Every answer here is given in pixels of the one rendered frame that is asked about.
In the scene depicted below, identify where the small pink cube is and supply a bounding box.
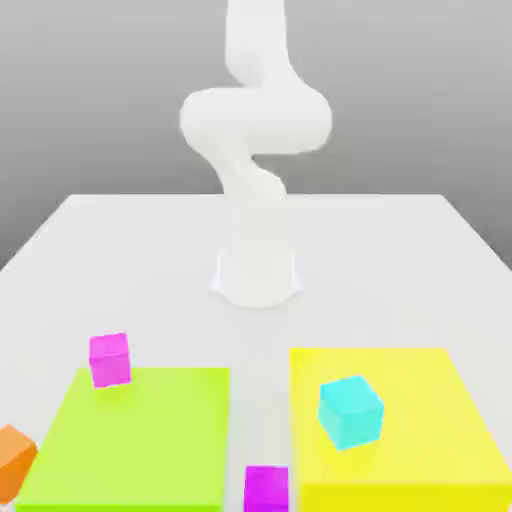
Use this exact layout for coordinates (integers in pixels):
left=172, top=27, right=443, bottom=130
left=88, top=331, right=133, bottom=390

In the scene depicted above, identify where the small cyan cube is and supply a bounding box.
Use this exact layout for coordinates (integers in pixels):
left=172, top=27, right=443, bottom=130
left=317, top=374, right=386, bottom=452

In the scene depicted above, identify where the small purple cube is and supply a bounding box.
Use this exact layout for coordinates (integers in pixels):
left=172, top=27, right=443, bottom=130
left=243, top=464, right=290, bottom=512

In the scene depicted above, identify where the small orange cube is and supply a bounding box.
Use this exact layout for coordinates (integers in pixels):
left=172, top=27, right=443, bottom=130
left=0, top=423, right=39, bottom=505

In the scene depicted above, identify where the large lime green box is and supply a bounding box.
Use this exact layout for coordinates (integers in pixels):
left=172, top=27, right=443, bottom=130
left=13, top=366, right=232, bottom=512

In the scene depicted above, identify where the large yellow box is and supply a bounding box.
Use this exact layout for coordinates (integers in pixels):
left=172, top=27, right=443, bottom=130
left=288, top=346, right=512, bottom=512

